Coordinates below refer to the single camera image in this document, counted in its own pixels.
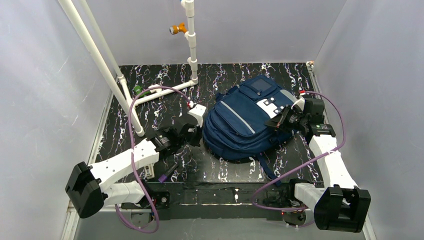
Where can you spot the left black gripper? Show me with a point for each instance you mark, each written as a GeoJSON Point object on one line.
{"type": "Point", "coordinates": [191, 126]}

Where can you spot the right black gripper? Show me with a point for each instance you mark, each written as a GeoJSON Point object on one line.
{"type": "Point", "coordinates": [284, 116]}

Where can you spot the navy blue student backpack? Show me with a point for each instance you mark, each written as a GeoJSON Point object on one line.
{"type": "Point", "coordinates": [235, 127]}

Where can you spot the purple black marker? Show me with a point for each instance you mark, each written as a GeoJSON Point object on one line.
{"type": "Point", "coordinates": [168, 173]}

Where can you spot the white glue stick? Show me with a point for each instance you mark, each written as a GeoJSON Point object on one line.
{"type": "Point", "coordinates": [149, 171]}

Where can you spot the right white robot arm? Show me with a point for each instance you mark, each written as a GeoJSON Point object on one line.
{"type": "Point", "coordinates": [340, 205]}

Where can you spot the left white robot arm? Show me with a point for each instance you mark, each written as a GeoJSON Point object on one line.
{"type": "Point", "coordinates": [90, 187]}

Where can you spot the green pipe valve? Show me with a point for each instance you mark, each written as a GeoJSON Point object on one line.
{"type": "Point", "coordinates": [137, 90]}

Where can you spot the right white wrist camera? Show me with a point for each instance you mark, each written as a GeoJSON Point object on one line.
{"type": "Point", "coordinates": [299, 101]}

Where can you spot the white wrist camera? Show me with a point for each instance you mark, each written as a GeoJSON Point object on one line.
{"type": "Point", "coordinates": [299, 101]}
{"type": "Point", "coordinates": [198, 111]}

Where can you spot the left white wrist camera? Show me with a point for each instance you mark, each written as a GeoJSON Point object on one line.
{"type": "Point", "coordinates": [198, 111]}

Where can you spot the aluminium rail frame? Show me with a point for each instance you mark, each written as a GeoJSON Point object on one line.
{"type": "Point", "coordinates": [247, 120]}

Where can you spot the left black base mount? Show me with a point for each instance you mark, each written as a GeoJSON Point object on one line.
{"type": "Point", "coordinates": [159, 198]}

